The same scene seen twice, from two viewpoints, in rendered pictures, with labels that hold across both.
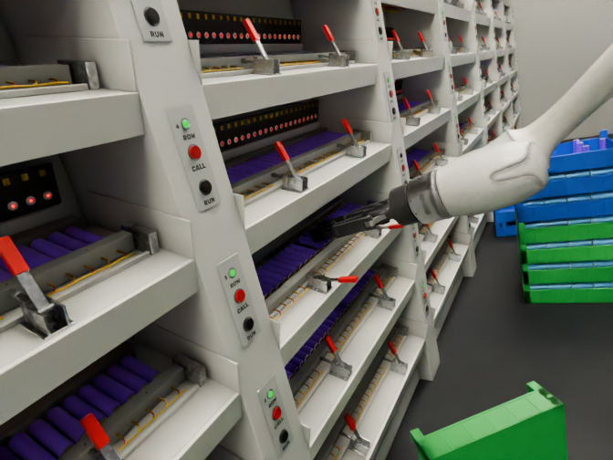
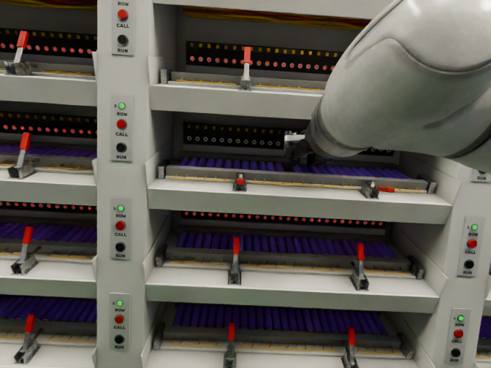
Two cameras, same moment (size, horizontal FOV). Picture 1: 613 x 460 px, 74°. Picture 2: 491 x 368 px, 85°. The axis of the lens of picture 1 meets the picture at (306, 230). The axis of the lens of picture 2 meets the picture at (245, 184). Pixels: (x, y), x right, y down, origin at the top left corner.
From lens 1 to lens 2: 0.64 m
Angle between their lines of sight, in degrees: 54
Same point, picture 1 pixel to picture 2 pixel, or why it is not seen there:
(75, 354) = (13, 90)
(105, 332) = (30, 89)
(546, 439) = not seen: outside the picture
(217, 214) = (127, 62)
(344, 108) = not seen: hidden behind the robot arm
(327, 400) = (199, 279)
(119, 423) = (55, 158)
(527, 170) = (389, 27)
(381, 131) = not seen: hidden behind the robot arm
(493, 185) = (343, 70)
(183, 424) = (66, 177)
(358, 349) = (273, 280)
